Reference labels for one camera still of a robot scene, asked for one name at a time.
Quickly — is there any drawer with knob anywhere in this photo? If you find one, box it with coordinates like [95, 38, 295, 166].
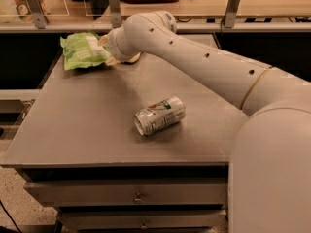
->
[24, 179, 227, 207]
[57, 210, 226, 231]

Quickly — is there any left metal bracket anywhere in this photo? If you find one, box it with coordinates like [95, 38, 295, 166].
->
[27, 0, 48, 29]

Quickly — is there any right metal bracket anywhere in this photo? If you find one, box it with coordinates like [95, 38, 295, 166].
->
[223, 0, 241, 28]

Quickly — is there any yellow sponge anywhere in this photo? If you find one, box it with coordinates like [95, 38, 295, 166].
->
[124, 53, 141, 64]

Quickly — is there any green rice chip bag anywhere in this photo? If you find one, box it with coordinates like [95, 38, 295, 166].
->
[60, 32, 108, 71]

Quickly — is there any middle metal bracket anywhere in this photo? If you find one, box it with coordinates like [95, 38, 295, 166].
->
[109, 0, 122, 28]

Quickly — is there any upper drawer with knob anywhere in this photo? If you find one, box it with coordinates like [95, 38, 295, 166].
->
[24, 179, 227, 207]

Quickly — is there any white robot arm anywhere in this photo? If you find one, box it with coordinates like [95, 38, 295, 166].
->
[100, 11, 311, 233]

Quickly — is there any silver 7up can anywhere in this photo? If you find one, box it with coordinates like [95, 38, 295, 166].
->
[133, 96, 186, 136]

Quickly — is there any lower drawer with knob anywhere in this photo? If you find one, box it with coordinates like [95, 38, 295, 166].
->
[57, 210, 226, 231]

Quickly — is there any metal bracket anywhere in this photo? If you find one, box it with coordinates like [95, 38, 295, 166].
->
[109, 0, 122, 28]
[223, 0, 241, 28]
[27, 0, 48, 29]

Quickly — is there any colourful snack bag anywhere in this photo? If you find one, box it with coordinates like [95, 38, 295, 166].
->
[0, 0, 50, 23]

